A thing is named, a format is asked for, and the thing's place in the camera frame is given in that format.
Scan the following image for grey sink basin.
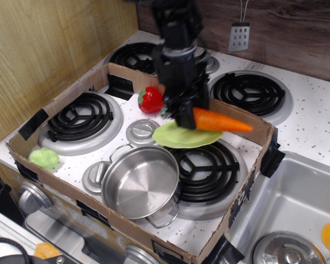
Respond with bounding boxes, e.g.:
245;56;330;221
228;152;330;263

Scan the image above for black burner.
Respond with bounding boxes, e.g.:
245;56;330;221
38;92;123;156
208;70;293;126
166;139;248;221
103;42;157;75

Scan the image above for black cable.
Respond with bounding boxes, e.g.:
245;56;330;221
0;236;31;264

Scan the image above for red toy strawberry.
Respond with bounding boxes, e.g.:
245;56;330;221
137;86;164;113

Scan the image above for silver back stove knob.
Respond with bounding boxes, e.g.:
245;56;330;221
197;50;220;74

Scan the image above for silver front stove knob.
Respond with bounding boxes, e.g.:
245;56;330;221
82;161;111;196

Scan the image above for steel pot lid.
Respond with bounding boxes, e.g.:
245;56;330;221
250;231;327;263

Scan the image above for back right black burner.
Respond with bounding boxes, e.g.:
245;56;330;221
208;70;293;126

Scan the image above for green toy lettuce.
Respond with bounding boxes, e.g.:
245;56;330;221
29;147;59;171

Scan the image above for orange toy carrot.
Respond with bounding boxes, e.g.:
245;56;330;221
193;107;254;132

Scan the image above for silver oven knob right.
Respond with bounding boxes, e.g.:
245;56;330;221
123;245;159;264

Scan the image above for silver centre stove knob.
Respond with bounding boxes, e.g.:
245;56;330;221
126;119;160;146

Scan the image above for front right black burner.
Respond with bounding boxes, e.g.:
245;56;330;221
166;139;248;221

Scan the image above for front left black burner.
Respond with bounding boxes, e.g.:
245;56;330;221
38;92;123;156

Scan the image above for hanging metal spatula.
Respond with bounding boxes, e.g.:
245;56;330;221
228;1;250;52

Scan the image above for silver oven knob left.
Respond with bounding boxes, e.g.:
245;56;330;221
19;181;53;215

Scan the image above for orange toy piece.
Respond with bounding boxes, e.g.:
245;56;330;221
33;243;61;260

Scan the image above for stainless steel pot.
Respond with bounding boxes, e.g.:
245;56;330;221
101;144;180;229

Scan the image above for back left black burner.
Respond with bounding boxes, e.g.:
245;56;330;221
103;42;157;75

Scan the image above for silver stove knob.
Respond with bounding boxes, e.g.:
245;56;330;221
197;50;220;74
126;119;160;146
82;161;111;196

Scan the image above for silver oven knob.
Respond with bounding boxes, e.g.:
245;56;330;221
123;245;159;264
19;181;53;215

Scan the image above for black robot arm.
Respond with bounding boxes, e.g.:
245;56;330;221
142;1;209;130

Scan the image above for light green plate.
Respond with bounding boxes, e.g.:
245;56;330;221
152;122;223;149

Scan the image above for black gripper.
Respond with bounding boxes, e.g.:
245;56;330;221
152;45;209;130

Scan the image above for cardboard fence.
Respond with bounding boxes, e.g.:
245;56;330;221
7;63;278;263

